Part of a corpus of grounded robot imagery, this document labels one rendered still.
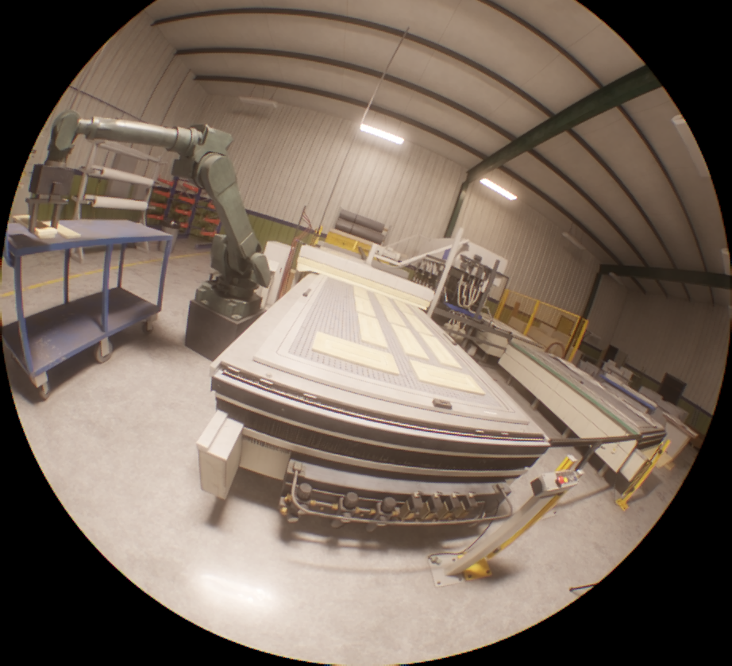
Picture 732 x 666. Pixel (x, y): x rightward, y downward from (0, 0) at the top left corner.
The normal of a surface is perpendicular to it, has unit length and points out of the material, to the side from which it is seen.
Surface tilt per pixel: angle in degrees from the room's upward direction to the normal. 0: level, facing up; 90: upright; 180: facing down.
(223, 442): 0
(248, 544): 0
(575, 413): 90
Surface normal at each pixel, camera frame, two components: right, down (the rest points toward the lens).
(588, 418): -0.94, -0.32
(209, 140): 0.91, 0.37
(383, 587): 0.34, -0.92
